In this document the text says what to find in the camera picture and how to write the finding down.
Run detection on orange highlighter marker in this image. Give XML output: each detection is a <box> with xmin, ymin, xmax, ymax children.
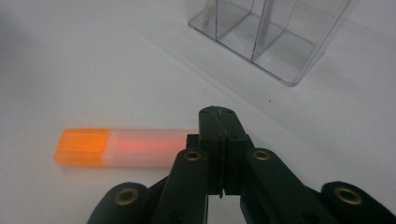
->
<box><xmin>53</xmin><ymin>127</ymin><xmax>200</xmax><ymax>169</ymax></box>

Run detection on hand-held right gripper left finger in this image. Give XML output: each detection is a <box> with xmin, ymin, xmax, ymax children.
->
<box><xmin>186</xmin><ymin>105</ymin><xmax>224</xmax><ymax>198</ymax></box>

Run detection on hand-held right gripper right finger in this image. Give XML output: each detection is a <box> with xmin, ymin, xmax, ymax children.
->
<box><xmin>221</xmin><ymin>106</ymin><xmax>255</xmax><ymax>196</ymax></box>

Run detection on clear plastic pen organizer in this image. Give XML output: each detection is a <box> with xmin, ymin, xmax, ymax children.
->
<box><xmin>184</xmin><ymin>0</ymin><xmax>353</xmax><ymax>87</ymax></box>

